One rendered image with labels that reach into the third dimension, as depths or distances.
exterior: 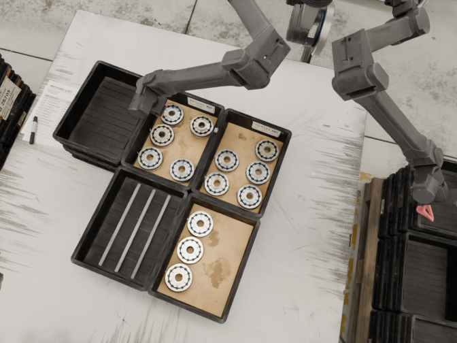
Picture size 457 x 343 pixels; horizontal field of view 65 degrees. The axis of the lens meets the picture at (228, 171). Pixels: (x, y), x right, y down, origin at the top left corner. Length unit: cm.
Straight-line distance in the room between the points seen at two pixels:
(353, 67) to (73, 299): 135
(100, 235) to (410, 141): 114
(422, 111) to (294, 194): 160
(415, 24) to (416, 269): 137
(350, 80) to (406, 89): 219
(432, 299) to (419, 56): 188
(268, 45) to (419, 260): 163
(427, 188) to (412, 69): 213
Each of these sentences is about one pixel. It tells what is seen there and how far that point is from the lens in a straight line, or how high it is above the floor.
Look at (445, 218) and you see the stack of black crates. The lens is 221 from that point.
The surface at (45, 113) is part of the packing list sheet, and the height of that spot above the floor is 70.
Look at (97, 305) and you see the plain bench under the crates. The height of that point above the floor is 70.
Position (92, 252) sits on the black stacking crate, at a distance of 152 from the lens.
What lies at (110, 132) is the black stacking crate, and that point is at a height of 83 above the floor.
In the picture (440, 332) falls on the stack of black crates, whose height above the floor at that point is 49.
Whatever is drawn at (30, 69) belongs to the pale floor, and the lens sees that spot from 301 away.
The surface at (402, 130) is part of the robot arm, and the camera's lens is 103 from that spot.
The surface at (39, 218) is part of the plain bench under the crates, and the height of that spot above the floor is 70.
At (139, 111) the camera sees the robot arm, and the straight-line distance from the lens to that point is 117.
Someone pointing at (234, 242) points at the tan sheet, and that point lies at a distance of 146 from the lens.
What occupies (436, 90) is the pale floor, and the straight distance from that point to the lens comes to 319.
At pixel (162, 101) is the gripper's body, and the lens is 129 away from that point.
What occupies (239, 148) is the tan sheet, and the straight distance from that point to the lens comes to 157.
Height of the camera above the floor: 227
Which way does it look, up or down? 71 degrees down
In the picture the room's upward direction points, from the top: 10 degrees clockwise
